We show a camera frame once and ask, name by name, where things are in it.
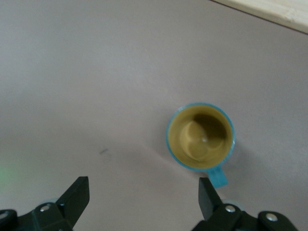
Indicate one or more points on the teal cup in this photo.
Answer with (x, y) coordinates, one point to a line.
(192, 144)

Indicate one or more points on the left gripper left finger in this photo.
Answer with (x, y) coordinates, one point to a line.
(72, 204)

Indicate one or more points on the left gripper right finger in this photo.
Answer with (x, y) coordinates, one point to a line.
(211, 207)

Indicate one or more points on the bamboo cutting board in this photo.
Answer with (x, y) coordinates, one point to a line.
(276, 12)

